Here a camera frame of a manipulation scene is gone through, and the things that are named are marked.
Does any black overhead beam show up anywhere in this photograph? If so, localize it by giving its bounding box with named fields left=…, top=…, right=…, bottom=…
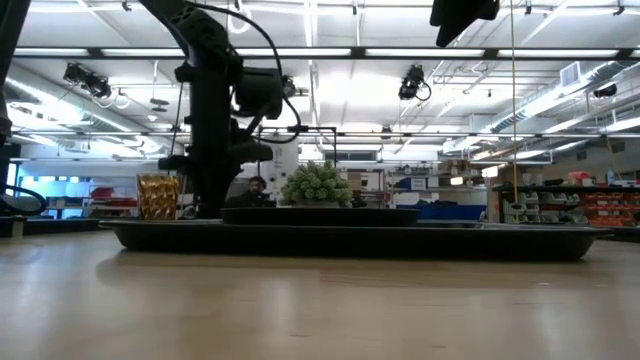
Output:
left=12, top=45, right=640, bottom=62

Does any green succulent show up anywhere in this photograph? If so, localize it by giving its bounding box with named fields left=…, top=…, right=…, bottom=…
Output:
left=279, top=160, right=354, bottom=209

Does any silver ventilation duct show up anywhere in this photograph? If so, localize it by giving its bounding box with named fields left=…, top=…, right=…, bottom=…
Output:
left=487, top=59, right=640, bottom=134

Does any person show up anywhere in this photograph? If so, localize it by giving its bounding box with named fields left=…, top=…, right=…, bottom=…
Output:
left=222, top=175, right=277, bottom=209

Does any white cable ring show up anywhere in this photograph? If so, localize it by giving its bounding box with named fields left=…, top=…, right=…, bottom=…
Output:
left=226, top=3, right=253, bottom=36

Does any black ceiling light fixture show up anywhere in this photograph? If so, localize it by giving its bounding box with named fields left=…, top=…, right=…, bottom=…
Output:
left=62, top=61, right=113, bottom=100

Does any gold crinkled packet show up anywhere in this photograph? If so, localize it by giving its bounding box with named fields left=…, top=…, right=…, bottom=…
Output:
left=136, top=172, right=181, bottom=222

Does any black cable loop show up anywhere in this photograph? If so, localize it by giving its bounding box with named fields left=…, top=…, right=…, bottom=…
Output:
left=0, top=184, right=48, bottom=218

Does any yellow hanging cable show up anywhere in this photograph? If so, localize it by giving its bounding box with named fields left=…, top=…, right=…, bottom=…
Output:
left=508, top=0, right=520, bottom=222

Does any row of blue bins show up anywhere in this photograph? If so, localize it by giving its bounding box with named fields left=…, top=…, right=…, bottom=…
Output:
left=394, top=201, right=489, bottom=222

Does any black overhead camera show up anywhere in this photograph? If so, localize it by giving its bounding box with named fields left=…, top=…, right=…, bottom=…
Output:
left=397, top=63, right=433, bottom=103

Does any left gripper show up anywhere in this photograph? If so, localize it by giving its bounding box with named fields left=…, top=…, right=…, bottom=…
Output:
left=158, top=56, right=275, bottom=220

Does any black rectangular tray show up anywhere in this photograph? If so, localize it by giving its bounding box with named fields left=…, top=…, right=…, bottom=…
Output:
left=99, top=219, right=615, bottom=263

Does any white cylindrical tank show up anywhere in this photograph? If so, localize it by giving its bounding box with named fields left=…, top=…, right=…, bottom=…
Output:
left=272, top=140, right=300, bottom=197

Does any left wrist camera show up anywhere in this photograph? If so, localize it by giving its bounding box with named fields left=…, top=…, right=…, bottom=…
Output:
left=233, top=66, right=285, bottom=122

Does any shelf with red bins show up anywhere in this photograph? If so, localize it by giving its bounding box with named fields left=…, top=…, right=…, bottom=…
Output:
left=491, top=169, right=640, bottom=229

